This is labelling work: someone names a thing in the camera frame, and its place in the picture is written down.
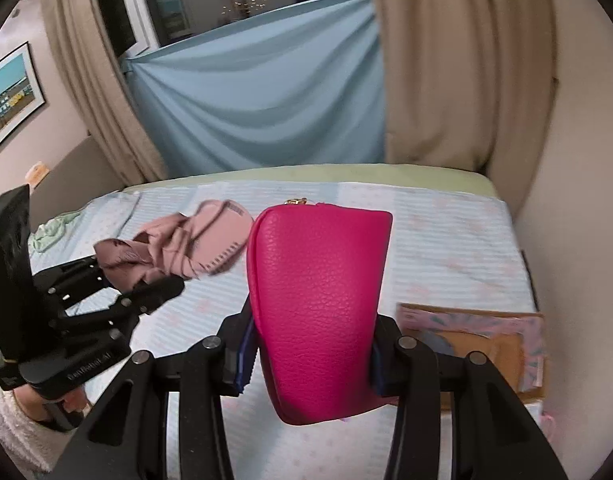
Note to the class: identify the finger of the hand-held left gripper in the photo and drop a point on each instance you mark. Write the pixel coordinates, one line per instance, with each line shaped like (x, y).
(146, 295)
(71, 275)

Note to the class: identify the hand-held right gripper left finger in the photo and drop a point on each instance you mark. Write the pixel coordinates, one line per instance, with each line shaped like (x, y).
(246, 360)

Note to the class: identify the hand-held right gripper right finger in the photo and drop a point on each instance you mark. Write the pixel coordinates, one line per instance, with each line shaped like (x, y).
(379, 367)

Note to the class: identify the mauve cloth scarf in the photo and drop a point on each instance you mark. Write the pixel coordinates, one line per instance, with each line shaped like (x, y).
(146, 255)

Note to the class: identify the magenta leather pouch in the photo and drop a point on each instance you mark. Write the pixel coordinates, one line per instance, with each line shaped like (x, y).
(316, 300)

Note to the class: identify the pink knit mitten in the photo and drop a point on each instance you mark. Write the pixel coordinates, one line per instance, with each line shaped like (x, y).
(221, 240)

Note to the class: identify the person's left forearm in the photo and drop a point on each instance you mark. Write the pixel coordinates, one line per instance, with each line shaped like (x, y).
(11, 440)

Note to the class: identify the person's left hand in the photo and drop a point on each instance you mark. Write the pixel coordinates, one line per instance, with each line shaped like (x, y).
(74, 402)

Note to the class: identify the crumpled green cloth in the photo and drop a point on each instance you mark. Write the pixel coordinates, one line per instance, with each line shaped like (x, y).
(46, 232)

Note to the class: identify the grey headboard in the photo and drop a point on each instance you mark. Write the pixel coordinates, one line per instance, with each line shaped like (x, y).
(81, 170)

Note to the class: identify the cardboard box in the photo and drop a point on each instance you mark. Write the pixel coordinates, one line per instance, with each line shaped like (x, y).
(509, 350)

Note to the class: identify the light blue striped blanket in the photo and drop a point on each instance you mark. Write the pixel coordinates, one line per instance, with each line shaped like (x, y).
(451, 245)

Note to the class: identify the pastel patterned cloth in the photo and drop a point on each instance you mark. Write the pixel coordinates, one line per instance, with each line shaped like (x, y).
(526, 330)

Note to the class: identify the pale green bed sheet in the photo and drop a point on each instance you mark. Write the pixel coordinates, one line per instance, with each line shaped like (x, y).
(411, 176)

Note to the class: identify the beige curtain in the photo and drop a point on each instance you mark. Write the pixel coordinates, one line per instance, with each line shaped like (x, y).
(96, 75)
(466, 60)

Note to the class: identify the hanging light blue sheet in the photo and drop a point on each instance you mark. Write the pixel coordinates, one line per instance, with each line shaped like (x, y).
(256, 90)

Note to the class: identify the framed wall picture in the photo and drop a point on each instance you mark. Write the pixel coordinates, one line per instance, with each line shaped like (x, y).
(9, 95)

